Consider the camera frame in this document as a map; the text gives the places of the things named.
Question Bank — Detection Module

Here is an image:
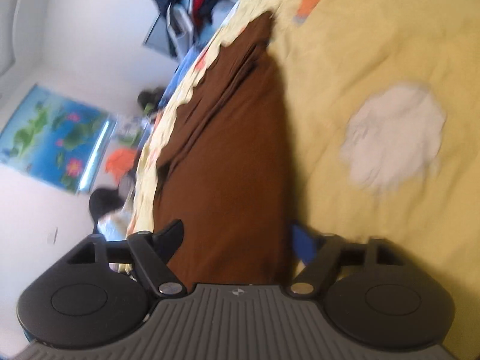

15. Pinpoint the brown knitted garment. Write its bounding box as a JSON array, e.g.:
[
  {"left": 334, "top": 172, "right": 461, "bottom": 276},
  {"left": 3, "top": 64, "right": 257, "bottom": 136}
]
[{"left": 153, "top": 12, "right": 293, "bottom": 287}]

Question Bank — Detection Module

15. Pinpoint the black round object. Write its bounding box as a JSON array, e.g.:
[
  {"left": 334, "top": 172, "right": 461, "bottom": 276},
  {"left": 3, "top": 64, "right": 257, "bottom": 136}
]
[{"left": 89, "top": 188, "right": 125, "bottom": 233}]

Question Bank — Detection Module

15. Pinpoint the orange cloth item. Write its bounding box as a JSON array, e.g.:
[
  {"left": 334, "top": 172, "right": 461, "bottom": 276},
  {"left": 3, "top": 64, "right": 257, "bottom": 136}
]
[{"left": 104, "top": 148, "right": 137, "bottom": 183}]

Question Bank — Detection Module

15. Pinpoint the blue bed sheet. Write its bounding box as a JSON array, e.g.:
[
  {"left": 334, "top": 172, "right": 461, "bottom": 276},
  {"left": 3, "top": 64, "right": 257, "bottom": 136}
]
[{"left": 156, "top": 26, "right": 220, "bottom": 111}]

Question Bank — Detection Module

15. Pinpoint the yellow floral bed quilt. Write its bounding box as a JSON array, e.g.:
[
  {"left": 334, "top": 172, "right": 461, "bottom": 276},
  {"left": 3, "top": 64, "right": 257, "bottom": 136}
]
[{"left": 129, "top": 0, "right": 479, "bottom": 359}]

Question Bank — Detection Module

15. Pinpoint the grey monitor screen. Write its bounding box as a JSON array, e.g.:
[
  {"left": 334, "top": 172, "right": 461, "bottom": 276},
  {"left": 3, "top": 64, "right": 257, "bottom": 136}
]
[{"left": 143, "top": 15, "right": 176, "bottom": 59}]

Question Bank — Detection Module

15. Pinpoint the lotus pond wall poster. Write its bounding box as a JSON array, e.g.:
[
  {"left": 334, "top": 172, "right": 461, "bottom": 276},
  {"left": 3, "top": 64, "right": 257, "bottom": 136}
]
[{"left": 1, "top": 85, "right": 116, "bottom": 194}]

